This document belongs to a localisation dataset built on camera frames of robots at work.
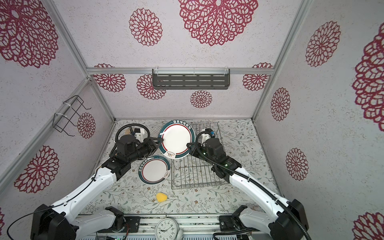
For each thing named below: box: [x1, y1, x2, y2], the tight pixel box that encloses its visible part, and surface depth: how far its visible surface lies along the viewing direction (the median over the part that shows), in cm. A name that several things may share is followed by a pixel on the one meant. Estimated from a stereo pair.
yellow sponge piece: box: [156, 192, 168, 202], surface depth 83 cm
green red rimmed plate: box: [138, 155, 171, 185], surface depth 94 cm
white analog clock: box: [155, 218, 180, 240], surface depth 70 cm
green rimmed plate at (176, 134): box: [158, 120, 196, 160], surface depth 76 cm
